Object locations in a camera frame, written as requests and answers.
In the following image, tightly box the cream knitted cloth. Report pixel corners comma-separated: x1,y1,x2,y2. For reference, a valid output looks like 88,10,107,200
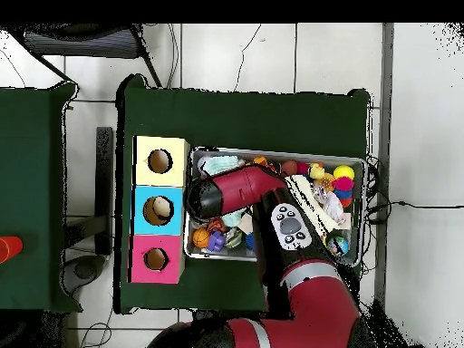
285,174,341,233

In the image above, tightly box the wooden box with three holes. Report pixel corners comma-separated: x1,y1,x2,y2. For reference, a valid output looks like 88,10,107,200
127,135,191,285

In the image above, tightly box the light blue knitted cloth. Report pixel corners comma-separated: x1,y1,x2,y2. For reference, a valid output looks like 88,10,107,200
200,154,248,227

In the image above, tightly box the orange tiger striped toy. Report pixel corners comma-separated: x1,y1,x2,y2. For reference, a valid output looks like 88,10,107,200
207,217,228,234

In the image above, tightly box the dented silver can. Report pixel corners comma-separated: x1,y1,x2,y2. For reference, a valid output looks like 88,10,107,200
225,227,243,249

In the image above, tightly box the purple toy block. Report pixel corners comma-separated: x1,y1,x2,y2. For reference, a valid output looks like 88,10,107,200
208,230,227,253

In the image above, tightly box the small orange basketball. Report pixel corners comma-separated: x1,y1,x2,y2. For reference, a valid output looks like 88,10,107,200
191,227,211,249

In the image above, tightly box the globe print ball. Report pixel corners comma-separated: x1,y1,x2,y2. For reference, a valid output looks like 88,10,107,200
327,236,350,256

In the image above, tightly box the black upright panel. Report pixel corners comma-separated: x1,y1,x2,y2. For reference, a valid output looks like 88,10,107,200
94,126,114,256

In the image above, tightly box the grey round base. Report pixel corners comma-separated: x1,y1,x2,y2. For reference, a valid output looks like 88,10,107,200
61,254,107,295

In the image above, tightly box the dark green side table cloth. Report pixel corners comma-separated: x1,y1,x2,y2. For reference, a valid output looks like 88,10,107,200
0,81,83,314

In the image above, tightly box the black chair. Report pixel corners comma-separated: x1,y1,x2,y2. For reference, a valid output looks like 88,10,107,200
14,23,162,88

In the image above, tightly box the orange cup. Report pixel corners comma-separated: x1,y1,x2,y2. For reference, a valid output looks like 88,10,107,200
0,236,24,265

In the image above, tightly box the shallow wire mesh bin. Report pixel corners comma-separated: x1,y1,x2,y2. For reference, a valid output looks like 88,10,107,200
183,145,367,268

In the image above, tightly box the black cable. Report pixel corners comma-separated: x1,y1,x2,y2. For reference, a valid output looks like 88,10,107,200
363,199,464,224

